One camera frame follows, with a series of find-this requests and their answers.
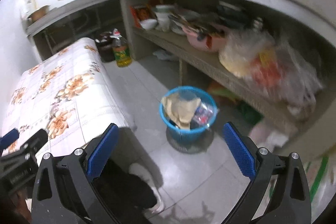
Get floral tablecloth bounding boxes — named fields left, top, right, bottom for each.
left=2, top=38, right=136, bottom=160

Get blue plastic trash basket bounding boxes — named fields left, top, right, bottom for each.
left=159, top=86, right=219, bottom=154

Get dark clay jar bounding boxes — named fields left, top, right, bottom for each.
left=95, top=31, right=115, bottom=63

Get cooking oil bottle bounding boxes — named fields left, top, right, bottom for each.
left=112, top=28, right=132, bottom=68

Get concrete kitchen counter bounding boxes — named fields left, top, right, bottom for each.
left=27, top=0, right=335, bottom=160

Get clear plastic bag red print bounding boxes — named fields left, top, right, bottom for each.
left=192, top=102, right=218, bottom=127

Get person's shoe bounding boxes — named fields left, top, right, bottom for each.
left=129, top=163, right=165, bottom=214

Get plastic bags on shelf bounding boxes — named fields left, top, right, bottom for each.
left=219, top=30, right=324, bottom=120

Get pink plastic basin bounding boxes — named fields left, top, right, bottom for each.
left=182, top=24, right=230, bottom=53

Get brown paper bag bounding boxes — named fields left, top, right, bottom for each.
left=161, top=90, right=201, bottom=130

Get stacked bowls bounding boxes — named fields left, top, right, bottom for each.
left=154, top=5, right=174, bottom=32

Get white bowl on shelf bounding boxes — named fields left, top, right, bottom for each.
left=139, top=19, right=158, bottom=31

